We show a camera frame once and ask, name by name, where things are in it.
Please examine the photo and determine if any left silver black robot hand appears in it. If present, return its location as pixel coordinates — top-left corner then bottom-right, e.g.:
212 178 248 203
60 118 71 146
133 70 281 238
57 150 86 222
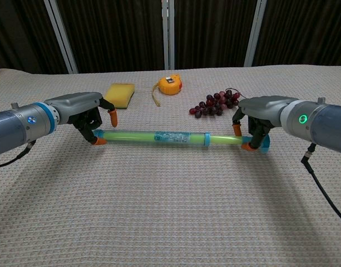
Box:
47 91 118 147

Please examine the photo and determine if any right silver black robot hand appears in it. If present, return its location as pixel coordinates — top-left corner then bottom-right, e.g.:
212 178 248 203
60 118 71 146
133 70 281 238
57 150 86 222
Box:
231 96 292 152

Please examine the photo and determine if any green blue water pump toy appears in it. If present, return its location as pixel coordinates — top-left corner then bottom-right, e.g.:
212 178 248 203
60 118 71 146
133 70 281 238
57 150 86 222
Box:
92 128 213 149

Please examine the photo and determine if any yellow sponge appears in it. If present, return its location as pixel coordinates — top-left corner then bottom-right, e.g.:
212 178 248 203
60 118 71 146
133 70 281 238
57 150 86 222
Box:
104 82 136 110

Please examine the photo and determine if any dark red grape bunch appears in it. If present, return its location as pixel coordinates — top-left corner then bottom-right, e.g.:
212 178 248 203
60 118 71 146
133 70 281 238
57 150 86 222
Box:
189 88 241 120

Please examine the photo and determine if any dark pleated screen panel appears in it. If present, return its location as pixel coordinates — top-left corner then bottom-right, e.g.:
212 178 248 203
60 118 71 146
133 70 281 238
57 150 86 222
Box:
174 0 256 70
0 0 70 75
253 0 341 67
55 0 165 74

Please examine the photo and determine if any orange tape measure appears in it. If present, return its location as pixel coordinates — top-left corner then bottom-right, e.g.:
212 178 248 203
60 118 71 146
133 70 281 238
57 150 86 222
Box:
152 73 184 107

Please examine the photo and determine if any beige woven tablecloth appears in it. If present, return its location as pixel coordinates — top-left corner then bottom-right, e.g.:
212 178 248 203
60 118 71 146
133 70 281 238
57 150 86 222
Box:
0 65 341 267

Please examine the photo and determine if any white screen frame post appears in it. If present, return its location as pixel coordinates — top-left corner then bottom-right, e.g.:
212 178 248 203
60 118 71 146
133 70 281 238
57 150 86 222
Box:
43 0 78 75
161 0 176 71
243 0 269 67

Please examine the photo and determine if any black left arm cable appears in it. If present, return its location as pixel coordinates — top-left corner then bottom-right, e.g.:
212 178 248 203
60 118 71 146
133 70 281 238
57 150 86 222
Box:
0 140 37 169

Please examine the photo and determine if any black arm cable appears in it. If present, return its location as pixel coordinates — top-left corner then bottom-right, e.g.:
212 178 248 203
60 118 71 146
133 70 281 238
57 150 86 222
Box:
300 142 341 225
0 140 37 169

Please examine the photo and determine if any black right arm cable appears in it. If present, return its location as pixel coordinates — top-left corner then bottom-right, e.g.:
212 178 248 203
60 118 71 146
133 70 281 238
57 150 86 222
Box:
300 142 341 225

